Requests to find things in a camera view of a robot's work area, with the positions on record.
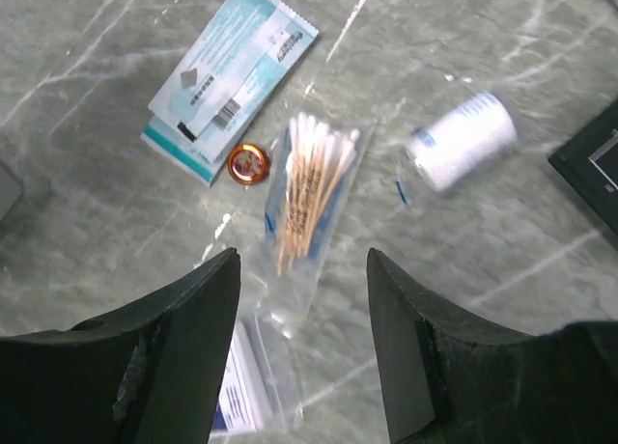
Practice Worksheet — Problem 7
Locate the white bandage roll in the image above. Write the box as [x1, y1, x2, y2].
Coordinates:
[406, 92, 518, 192]

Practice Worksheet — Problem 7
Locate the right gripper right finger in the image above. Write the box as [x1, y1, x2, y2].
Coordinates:
[366, 249, 617, 443]

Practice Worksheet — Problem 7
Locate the grey plastic divided tray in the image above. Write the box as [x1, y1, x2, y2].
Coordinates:
[0, 162, 22, 219]

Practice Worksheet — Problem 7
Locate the bag of cotton swabs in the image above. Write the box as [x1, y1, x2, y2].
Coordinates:
[241, 111, 376, 338]

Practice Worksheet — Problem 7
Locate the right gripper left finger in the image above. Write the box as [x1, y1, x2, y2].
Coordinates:
[1, 248, 240, 443]

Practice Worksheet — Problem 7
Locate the small orange balm tin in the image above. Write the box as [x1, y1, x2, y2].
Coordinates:
[227, 143, 270, 185]

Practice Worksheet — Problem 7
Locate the black white chessboard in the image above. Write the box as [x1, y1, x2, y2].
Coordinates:
[548, 99, 617, 249]

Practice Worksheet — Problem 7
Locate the small blue white packet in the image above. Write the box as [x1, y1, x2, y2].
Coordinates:
[210, 316, 303, 438]

